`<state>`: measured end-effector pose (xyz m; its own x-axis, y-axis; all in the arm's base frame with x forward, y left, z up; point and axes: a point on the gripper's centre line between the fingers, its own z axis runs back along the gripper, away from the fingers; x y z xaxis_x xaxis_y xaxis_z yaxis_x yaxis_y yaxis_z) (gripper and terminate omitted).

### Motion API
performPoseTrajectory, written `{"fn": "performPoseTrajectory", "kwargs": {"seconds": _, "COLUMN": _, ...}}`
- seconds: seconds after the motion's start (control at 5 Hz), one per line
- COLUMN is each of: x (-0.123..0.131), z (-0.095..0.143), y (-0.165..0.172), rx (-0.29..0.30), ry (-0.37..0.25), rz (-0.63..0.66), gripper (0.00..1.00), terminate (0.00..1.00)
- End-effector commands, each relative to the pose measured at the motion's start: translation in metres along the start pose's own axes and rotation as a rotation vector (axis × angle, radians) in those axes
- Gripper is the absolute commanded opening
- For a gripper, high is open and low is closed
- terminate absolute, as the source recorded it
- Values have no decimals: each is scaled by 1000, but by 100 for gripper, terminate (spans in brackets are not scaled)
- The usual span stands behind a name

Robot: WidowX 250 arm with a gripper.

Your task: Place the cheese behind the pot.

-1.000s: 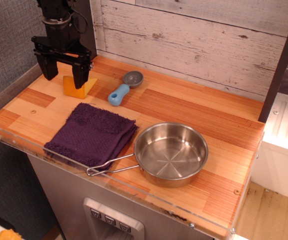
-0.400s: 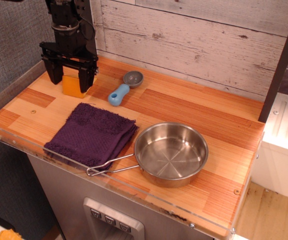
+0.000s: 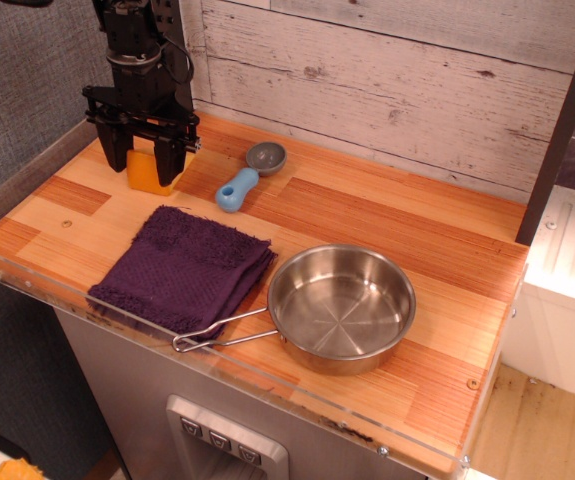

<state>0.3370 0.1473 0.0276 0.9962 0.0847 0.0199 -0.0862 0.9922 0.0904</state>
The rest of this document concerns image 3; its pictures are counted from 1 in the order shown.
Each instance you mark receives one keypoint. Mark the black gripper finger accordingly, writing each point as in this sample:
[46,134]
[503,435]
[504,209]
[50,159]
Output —
[116,140]
[170,158]

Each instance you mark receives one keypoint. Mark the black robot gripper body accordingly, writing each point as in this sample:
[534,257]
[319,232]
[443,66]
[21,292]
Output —
[143,93]

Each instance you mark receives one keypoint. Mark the orange cheese wedge toy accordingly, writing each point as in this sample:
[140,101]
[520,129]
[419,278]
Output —
[142,174]

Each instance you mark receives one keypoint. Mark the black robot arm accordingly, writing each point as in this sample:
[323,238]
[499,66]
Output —
[133,28]

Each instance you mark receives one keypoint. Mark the blue grey toy scoop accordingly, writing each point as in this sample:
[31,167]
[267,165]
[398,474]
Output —
[263,159]

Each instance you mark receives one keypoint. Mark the white toy sink unit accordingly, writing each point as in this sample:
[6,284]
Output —
[540,340]

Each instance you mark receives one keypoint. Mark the purple folded towel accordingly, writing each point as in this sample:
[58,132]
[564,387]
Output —
[184,272]

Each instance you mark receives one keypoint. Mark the stainless steel pan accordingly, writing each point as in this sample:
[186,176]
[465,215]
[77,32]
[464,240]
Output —
[340,309]

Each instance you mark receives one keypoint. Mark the silver dispenser button panel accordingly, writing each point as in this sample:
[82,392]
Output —
[211,446]

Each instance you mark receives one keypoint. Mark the orange object bottom left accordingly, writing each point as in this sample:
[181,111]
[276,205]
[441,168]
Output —
[19,469]

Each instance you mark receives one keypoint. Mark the dark right shelf post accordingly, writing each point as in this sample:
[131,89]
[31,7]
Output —
[549,169]

